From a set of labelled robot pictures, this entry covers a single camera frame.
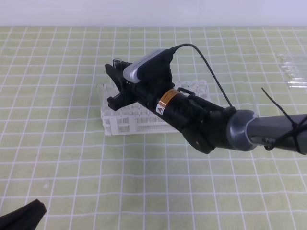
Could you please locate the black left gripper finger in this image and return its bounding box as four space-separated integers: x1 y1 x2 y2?
105 62 132 92

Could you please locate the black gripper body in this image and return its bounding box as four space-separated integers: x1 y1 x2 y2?
119 64 175 112

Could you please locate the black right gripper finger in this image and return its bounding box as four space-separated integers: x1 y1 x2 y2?
107 92 134 111

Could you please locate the clear glass test tube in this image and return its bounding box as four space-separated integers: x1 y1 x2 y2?
112 58 122 69

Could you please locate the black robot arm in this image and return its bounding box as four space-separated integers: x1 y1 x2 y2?
105 62 307 154

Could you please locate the white plastic test tube rack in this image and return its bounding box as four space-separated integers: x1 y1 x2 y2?
95 79 213 136

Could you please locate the green checkered tablecloth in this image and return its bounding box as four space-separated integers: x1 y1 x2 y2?
0 27 307 230

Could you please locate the spare glass tube rear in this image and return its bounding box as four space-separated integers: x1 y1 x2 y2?
277 54 307 62

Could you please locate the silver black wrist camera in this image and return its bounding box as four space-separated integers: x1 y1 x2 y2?
123 49 173 83

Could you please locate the black camera cable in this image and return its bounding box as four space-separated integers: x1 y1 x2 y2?
170 43 235 108

